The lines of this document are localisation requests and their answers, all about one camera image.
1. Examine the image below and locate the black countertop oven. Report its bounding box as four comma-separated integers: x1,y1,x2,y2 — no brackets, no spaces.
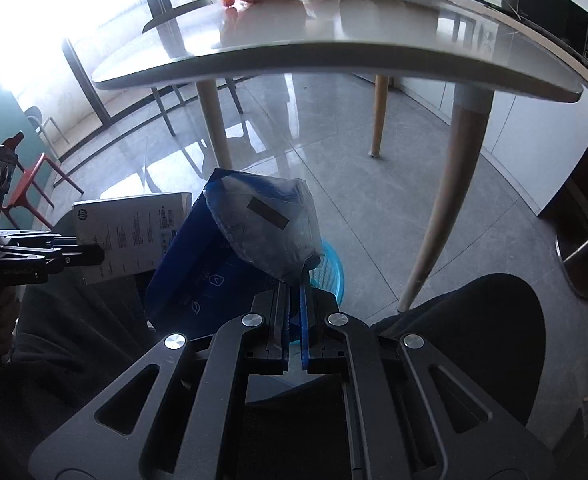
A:
516,0,588,69

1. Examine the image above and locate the person's right leg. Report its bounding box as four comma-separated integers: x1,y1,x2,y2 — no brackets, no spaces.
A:
371,272,548,429

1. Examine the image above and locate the black window frame post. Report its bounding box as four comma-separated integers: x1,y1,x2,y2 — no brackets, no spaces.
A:
61,37,113,127

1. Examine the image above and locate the red plastic chair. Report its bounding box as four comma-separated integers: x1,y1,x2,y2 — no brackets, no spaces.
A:
1,131,85,232

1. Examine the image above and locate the person's leg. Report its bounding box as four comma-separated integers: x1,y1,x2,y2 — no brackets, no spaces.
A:
0,207,216,480
371,272,548,429

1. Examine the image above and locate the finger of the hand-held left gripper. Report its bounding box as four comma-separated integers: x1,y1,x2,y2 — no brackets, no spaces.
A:
0,244,106,274
0,230,78,252

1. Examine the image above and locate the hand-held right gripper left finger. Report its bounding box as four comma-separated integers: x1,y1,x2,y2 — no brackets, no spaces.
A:
28,281,291,480

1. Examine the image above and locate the white table with wooden legs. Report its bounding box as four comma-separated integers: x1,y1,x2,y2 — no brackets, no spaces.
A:
90,0,585,313

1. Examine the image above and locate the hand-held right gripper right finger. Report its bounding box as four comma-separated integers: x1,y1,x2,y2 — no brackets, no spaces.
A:
298,280,561,480

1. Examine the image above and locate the blue plastic basket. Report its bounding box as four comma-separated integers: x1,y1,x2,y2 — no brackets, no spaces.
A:
305,240,348,307

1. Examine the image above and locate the blue plastic packaging bag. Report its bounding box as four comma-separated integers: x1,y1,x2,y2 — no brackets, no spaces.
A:
144,167,325,342

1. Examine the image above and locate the grey metal chair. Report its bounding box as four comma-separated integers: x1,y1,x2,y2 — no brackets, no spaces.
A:
24,105,71,147

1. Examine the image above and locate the white cardboard box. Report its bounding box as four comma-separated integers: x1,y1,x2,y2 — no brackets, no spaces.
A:
72,191,194,287

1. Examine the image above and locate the metal bar stool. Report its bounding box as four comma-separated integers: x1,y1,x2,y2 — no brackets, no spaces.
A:
555,199,588,302

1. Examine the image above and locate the person's left leg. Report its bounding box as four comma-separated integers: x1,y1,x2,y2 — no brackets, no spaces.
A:
0,207,216,480

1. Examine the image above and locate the white kitchen cabinet counter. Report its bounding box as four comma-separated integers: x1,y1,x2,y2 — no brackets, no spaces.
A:
353,0,588,219

